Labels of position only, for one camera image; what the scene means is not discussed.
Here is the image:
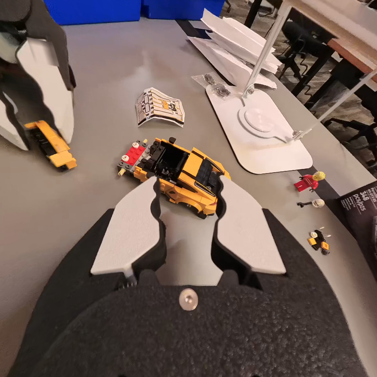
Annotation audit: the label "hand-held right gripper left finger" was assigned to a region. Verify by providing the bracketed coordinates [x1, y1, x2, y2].
[90, 177, 167, 276]

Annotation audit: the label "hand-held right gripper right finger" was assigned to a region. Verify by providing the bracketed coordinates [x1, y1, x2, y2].
[211, 177, 287, 276]

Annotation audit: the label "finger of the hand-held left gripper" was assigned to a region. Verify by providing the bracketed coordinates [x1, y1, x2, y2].
[0, 89, 31, 151]
[16, 38, 76, 145]

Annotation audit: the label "orange red grey lego assembly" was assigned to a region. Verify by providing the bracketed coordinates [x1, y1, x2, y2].
[24, 120, 78, 172]

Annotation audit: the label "yellow lego car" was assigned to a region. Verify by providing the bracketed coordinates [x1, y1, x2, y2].
[116, 136, 232, 220]

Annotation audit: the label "small lego parts cluster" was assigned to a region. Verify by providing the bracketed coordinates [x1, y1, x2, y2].
[307, 229, 332, 255]

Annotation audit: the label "red lego minifigure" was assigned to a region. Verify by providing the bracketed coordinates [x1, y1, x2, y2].
[294, 170, 327, 194]

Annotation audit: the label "lego set box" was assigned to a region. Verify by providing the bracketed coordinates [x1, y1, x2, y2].
[335, 183, 377, 261]

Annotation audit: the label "sticker sheet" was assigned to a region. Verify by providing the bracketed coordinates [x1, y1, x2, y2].
[135, 87, 186, 128]

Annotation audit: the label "clear bag of black parts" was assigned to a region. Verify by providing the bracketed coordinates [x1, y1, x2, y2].
[191, 71, 237, 98]

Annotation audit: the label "white paper bags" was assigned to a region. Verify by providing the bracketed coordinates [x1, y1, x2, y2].
[187, 8, 284, 91]

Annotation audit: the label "black office chair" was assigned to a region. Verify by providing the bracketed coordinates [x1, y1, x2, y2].
[277, 21, 339, 98]

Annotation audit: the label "wooden side table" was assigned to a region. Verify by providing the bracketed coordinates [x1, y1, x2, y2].
[283, 0, 377, 78]

